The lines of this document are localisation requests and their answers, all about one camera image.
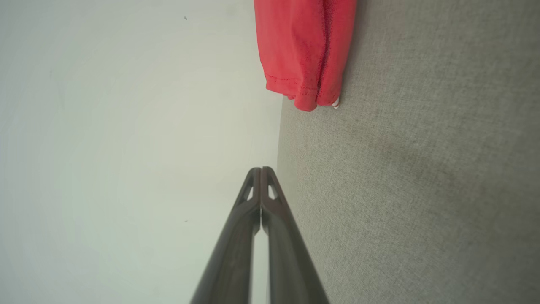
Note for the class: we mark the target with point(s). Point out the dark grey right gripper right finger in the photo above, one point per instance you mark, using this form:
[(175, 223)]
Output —
[(291, 261)]

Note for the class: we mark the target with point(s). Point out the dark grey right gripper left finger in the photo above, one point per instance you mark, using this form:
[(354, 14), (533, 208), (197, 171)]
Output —
[(232, 261)]

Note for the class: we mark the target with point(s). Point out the red shorts with white stripe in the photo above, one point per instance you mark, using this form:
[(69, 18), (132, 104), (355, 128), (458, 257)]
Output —
[(295, 42)]

